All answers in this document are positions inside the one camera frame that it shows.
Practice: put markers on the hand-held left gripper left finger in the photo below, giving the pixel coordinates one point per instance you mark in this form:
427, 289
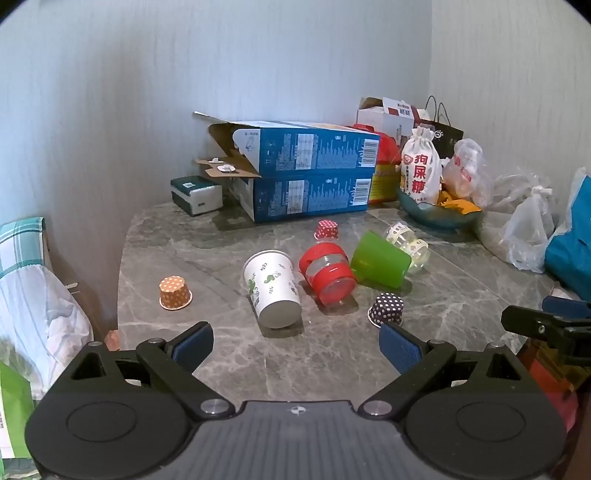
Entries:
191, 347

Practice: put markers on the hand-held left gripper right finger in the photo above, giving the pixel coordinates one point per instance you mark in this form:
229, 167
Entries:
400, 347

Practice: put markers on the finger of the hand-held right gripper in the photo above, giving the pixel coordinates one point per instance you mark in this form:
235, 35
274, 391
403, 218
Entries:
565, 306
531, 322

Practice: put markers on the dark polka dot paper cup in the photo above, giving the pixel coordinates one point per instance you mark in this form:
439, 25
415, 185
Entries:
387, 310

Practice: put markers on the orange polka dot paper cup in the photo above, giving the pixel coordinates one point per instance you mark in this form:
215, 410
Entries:
175, 292

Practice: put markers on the green plastic cup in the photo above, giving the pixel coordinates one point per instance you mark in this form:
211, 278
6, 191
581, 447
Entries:
377, 265

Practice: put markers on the white cup with green print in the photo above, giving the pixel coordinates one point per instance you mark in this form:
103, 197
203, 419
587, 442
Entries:
271, 286

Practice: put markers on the red plastic cup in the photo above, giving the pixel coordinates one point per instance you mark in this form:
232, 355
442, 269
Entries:
328, 276

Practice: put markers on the clear patterned plastic cup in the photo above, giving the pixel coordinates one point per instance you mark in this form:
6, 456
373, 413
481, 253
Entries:
410, 243

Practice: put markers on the red polka dot paper cup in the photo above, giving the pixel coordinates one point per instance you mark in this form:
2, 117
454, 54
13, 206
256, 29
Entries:
326, 229

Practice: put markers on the blue bag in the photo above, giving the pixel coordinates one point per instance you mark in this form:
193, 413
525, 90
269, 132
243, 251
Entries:
570, 244

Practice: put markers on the red object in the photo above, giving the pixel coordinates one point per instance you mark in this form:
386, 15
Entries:
551, 381

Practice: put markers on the clear plastic bag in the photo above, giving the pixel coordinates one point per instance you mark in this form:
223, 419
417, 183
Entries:
524, 221

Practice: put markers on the teal glass bowl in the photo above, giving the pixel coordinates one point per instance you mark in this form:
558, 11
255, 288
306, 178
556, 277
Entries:
436, 216

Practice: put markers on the orange snack packets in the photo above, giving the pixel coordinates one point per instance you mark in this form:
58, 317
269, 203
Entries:
457, 202

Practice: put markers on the white striped cloth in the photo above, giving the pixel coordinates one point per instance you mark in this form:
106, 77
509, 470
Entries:
41, 323

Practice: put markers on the green and white small box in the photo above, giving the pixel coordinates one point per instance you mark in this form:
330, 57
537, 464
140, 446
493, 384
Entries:
195, 194

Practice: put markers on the white plastic bag red print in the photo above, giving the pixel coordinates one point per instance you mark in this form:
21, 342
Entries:
468, 170

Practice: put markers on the red and yellow packet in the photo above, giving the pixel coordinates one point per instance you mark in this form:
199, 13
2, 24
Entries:
385, 177

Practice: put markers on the blue cardboard box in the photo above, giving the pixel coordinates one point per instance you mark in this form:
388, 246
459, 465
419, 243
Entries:
304, 146
309, 194

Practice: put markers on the green and white bag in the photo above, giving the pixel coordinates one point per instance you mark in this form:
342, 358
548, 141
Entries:
13, 408

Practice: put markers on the plaid cloth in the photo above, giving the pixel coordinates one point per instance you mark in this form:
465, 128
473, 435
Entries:
22, 242

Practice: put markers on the black paper bag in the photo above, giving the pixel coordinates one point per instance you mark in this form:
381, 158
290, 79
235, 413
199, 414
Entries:
447, 134

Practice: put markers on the upper blue cardboard box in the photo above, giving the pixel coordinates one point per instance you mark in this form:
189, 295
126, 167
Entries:
304, 146

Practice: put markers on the red and white carton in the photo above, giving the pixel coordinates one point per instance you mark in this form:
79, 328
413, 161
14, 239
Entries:
387, 115

